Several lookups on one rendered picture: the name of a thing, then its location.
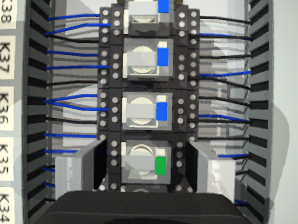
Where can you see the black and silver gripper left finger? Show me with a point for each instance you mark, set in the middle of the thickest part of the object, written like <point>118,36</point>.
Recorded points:
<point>83,170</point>

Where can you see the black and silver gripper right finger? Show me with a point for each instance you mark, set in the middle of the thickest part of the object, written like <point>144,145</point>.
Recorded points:
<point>208,173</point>

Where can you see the grey relay with green button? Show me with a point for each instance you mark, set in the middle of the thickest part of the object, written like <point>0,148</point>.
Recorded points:
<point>146,161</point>

